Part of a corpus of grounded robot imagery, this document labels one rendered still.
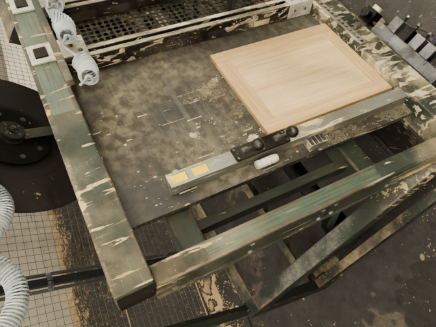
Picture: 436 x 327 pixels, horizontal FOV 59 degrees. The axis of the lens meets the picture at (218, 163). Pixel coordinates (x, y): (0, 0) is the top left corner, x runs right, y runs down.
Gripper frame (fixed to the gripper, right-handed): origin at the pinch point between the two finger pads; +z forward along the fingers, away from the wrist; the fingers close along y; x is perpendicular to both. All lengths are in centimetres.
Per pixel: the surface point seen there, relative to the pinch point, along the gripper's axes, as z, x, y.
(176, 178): 4, 66, 55
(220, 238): 3, 89, 52
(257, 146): -7, 72, 32
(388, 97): 4, 66, -30
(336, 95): 6, 56, -14
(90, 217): -2, 71, 81
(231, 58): 6.4, 22.6, 11.8
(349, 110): 4, 66, -12
